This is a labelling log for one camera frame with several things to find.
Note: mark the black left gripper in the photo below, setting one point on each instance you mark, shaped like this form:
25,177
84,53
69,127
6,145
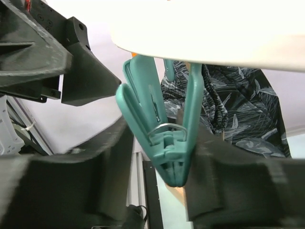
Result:
44,55

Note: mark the teal plastic clothespin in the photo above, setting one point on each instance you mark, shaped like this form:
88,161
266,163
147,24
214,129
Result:
169,146

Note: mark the white plastic clip hanger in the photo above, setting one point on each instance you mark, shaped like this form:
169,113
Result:
267,34

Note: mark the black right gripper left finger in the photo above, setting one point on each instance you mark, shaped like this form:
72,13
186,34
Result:
83,188

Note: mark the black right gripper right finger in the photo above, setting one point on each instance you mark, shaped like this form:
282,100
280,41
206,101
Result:
228,188

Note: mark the wooden clothes rack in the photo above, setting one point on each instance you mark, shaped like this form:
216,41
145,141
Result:
178,193

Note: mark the dark leaf-print shorts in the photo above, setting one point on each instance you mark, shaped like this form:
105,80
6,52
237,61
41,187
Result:
240,105

